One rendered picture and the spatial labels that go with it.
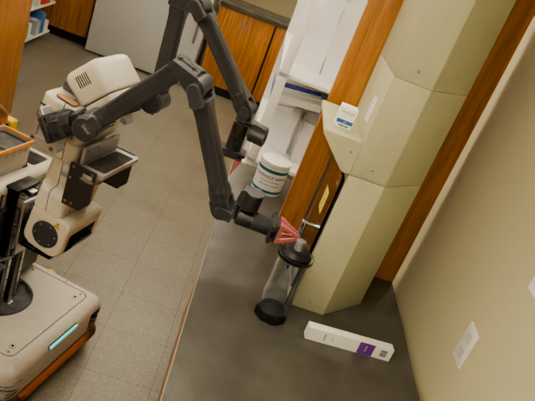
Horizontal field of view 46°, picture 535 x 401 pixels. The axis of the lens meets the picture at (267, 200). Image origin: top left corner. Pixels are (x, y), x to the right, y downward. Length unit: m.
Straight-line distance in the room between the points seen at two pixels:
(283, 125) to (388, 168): 1.45
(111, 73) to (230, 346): 0.94
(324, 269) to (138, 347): 1.39
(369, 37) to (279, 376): 1.07
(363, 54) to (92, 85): 0.86
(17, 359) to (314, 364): 1.16
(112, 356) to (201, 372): 1.42
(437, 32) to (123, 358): 2.02
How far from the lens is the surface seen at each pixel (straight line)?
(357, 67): 2.07
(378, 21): 2.05
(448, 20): 1.71
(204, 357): 1.66
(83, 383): 2.85
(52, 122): 1.99
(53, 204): 2.27
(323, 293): 1.96
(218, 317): 1.80
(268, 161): 2.56
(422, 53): 1.71
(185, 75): 1.74
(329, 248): 1.88
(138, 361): 3.01
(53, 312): 2.71
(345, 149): 1.76
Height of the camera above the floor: 1.98
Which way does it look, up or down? 24 degrees down
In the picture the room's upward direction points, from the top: 22 degrees clockwise
